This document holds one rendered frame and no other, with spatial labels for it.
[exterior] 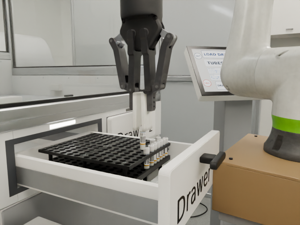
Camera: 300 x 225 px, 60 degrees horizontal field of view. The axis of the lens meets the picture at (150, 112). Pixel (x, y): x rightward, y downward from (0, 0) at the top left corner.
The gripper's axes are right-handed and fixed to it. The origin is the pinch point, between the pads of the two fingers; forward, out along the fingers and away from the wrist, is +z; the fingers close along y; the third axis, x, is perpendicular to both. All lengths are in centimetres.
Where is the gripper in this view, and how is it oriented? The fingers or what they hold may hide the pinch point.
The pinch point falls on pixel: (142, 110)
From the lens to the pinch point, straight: 48.5
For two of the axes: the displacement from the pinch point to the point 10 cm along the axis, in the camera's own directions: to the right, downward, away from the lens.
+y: 8.9, 0.6, -4.6
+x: 4.6, -1.3, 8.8
